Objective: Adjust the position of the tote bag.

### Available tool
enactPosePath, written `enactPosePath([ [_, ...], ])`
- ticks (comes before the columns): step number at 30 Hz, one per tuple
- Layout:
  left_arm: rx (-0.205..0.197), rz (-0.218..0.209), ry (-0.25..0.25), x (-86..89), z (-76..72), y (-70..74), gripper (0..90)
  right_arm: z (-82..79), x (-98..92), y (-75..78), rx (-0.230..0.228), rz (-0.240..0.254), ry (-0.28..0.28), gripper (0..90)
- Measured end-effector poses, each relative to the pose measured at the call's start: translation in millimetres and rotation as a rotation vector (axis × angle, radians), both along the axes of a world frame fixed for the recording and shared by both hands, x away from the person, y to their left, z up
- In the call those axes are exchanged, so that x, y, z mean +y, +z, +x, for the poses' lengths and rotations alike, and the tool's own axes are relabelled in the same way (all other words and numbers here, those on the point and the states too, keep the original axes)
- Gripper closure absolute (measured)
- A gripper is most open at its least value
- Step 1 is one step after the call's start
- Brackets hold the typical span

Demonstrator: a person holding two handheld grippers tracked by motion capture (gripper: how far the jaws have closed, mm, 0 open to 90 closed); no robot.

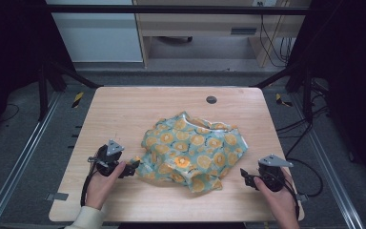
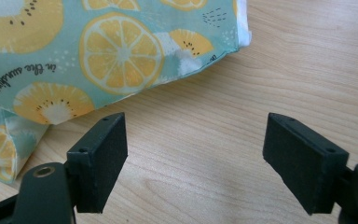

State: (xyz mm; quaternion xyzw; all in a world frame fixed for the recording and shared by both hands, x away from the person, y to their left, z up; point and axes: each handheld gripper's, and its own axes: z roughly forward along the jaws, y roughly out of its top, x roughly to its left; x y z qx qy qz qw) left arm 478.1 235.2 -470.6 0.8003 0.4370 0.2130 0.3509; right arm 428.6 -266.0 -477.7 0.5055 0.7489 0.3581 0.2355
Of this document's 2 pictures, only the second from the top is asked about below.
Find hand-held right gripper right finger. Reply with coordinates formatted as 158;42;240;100
262;112;350;216

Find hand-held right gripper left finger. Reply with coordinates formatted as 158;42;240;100
65;112;129;215

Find fruit print cloth bag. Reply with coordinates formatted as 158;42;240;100
0;0;253;185

